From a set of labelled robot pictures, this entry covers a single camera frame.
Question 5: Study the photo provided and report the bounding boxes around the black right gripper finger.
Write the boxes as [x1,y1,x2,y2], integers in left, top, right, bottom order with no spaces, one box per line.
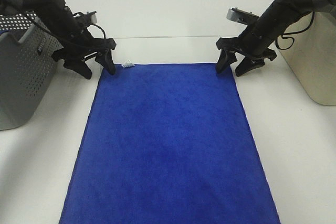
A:
[215,49,237,73]
[235,57,265,77]

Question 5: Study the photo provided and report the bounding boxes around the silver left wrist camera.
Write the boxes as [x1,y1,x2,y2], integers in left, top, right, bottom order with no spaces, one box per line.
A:
[73,11,97,27]

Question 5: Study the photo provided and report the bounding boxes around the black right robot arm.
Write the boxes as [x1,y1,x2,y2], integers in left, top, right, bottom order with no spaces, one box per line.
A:
[216,0,335,77]

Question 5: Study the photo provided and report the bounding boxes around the grey perforated plastic basket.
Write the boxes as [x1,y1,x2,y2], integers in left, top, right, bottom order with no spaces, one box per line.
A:
[1,13,61,130]

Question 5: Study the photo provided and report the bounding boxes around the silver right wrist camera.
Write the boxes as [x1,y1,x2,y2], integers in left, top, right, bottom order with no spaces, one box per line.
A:
[226,8,259,25]

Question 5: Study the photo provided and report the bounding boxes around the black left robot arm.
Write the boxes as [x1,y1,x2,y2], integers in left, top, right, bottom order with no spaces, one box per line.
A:
[1,0,117,79]

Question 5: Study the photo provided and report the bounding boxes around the beige plastic bin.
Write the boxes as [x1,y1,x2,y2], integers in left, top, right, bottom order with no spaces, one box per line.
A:
[280,13,335,106]

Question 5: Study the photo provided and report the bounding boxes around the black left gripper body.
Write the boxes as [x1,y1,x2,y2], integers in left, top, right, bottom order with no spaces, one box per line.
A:
[52,29,116,62]

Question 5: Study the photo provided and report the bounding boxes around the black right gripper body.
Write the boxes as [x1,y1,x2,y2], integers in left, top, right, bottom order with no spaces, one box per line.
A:
[216,28,277,61]

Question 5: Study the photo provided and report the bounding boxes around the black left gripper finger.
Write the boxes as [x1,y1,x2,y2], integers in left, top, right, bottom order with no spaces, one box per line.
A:
[95,49,116,75]
[64,58,92,79]

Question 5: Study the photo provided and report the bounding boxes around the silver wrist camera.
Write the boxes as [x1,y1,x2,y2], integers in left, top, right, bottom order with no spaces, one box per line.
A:
[226,8,259,25]
[73,11,97,27]

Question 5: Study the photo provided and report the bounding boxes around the blue microfibre towel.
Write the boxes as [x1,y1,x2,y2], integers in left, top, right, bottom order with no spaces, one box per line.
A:
[60,63,280,223]

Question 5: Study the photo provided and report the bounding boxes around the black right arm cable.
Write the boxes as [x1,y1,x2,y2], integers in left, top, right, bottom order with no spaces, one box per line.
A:
[274,8,316,50]

